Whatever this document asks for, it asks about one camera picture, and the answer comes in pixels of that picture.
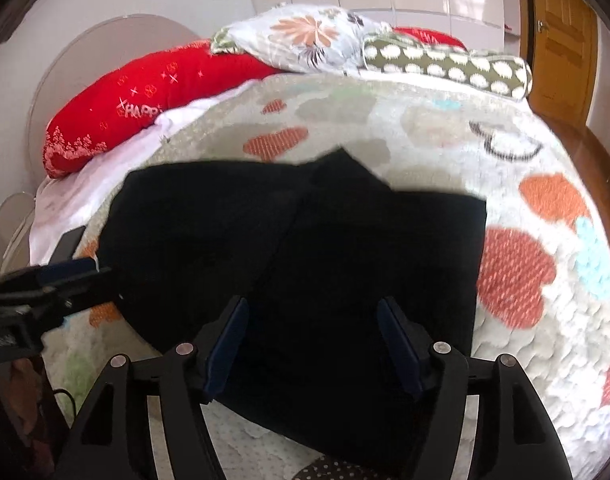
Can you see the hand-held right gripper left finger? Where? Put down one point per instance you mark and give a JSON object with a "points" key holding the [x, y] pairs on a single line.
{"points": [[227, 350]]}

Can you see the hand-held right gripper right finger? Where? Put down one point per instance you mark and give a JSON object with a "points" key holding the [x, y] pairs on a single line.
{"points": [[402, 350]]}

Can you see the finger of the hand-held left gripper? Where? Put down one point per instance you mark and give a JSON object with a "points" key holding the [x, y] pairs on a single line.
{"points": [[75, 285], [69, 245]]}

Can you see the black pants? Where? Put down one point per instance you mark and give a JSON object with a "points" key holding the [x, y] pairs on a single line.
{"points": [[295, 260]]}

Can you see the person's left hand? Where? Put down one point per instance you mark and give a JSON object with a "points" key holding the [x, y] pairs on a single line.
{"points": [[25, 385]]}

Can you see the white bed sheet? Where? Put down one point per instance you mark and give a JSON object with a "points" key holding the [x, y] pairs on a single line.
{"points": [[70, 195]]}

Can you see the large red printed pillow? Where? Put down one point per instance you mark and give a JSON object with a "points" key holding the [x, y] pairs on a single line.
{"points": [[155, 90]]}

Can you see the beige rounded headboard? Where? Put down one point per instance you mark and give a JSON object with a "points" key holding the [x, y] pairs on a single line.
{"points": [[85, 55]]}

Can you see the heart patterned quilt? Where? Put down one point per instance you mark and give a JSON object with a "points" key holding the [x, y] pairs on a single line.
{"points": [[435, 125]]}

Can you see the green hedgehog print bolster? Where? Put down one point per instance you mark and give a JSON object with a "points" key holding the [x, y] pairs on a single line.
{"points": [[445, 67]]}

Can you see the white floral pillow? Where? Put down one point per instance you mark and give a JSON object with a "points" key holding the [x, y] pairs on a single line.
{"points": [[295, 35]]}

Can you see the small red pillow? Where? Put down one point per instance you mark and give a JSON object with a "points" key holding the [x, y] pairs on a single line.
{"points": [[430, 37]]}

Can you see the wooden door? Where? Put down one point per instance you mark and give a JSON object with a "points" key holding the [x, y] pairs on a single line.
{"points": [[565, 50]]}

